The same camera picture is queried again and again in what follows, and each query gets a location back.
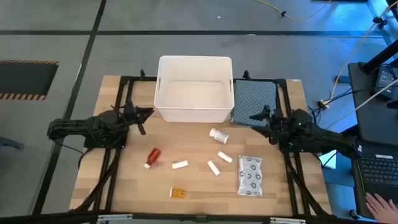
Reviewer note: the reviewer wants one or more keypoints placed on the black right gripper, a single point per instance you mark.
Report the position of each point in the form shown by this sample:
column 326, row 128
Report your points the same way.
column 277, row 127

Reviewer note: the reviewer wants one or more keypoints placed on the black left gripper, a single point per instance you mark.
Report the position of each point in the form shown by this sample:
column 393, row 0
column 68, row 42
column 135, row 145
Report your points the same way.
column 130, row 113

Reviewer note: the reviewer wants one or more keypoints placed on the red bottle white cap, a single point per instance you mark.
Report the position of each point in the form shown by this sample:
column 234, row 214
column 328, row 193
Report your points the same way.
column 153, row 155

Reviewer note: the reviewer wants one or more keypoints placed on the labelled white pill bottle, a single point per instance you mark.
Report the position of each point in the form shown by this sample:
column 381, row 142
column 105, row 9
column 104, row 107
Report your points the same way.
column 221, row 136

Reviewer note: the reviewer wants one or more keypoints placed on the white gauze roll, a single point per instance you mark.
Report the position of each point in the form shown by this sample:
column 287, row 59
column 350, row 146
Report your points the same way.
column 214, row 168
column 225, row 157
column 180, row 164

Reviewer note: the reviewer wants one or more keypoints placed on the small amber bottle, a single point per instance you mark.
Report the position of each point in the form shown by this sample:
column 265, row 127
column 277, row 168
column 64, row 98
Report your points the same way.
column 178, row 193

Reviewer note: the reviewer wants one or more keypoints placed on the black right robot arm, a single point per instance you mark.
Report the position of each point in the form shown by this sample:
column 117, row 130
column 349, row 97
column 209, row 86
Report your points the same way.
column 323, row 135

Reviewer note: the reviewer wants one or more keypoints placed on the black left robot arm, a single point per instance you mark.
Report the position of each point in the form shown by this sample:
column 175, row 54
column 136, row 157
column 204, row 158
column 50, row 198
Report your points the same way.
column 93, row 124

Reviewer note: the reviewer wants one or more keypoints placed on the white plastic basket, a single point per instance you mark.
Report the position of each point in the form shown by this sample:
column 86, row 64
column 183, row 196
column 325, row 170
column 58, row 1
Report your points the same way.
column 194, row 93

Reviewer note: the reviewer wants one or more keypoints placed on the blue quilted cloth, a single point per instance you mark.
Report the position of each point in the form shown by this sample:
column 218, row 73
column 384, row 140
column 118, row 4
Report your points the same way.
column 253, row 99

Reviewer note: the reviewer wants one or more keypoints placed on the silver printed pouch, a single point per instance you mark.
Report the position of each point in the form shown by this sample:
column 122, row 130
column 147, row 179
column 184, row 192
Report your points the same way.
column 249, row 175

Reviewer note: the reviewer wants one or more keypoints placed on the white paper sheet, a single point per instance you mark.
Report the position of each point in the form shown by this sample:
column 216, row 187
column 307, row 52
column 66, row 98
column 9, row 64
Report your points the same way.
column 330, row 161

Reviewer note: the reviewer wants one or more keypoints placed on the black side table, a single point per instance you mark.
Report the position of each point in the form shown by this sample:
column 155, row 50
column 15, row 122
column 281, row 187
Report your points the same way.
column 370, row 118

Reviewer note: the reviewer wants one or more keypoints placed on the black laptop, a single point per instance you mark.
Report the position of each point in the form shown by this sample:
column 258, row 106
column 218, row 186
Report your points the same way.
column 379, row 169

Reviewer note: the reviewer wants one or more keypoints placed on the black hazard-striped floor mat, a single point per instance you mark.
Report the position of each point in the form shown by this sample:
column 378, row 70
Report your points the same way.
column 25, row 77

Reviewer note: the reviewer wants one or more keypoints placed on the black caster wheel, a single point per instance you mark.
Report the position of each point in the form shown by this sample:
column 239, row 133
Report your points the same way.
column 354, row 214

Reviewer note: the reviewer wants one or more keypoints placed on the black power adapter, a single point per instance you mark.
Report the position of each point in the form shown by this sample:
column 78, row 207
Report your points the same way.
column 385, row 82

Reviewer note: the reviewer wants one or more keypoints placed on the black stand pole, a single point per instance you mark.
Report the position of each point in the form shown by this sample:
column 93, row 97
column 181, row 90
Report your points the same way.
column 381, row 57

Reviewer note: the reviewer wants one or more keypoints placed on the black chair base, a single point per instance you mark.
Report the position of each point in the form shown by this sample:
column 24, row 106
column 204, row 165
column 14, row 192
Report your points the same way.
column 9, row 143

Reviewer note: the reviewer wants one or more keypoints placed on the person's hand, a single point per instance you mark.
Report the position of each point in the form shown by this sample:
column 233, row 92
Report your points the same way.
column 384, row 210

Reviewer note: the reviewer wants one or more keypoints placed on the pale stand leg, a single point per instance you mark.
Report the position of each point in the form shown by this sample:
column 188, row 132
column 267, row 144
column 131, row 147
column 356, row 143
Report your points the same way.
column 377, row 7

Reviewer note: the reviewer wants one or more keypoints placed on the black aluminium table frame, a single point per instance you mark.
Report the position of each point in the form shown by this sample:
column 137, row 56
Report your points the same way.
column 136, row 78

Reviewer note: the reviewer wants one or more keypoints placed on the silver metal bracket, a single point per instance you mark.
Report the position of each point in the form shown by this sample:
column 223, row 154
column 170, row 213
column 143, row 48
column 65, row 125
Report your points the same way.
column 115, row 217
column 287, row 221

